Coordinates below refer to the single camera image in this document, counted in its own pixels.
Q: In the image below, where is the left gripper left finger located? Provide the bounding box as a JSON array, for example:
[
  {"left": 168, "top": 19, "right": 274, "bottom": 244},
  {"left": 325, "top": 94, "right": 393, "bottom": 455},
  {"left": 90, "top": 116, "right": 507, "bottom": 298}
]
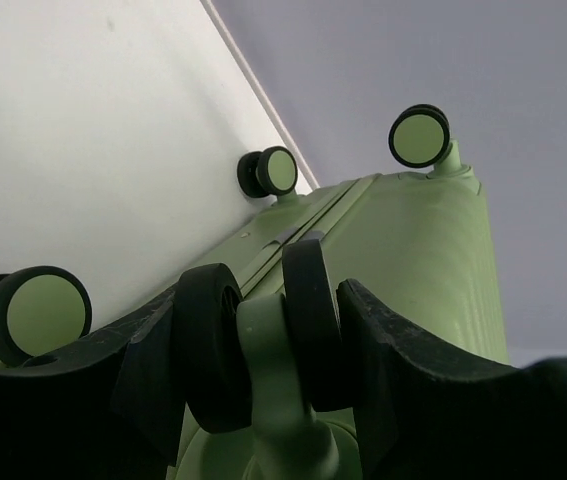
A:
[{"left": 0, "top": 290, "right": 185, "bottom": 479}]

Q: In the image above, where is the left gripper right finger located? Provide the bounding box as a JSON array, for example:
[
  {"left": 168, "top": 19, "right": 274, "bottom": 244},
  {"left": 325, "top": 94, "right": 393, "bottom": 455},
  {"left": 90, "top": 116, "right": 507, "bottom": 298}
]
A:
[{"left": 337, "top": 280, "right": 567, "bottom": 479}]

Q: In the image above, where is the green suitcase with blue lining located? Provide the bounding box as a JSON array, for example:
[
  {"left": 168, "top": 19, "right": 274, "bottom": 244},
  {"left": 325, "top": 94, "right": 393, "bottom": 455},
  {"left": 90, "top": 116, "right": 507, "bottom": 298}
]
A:
[{"left": 0, "top": 104, "right": 508, "bottom": 479}]

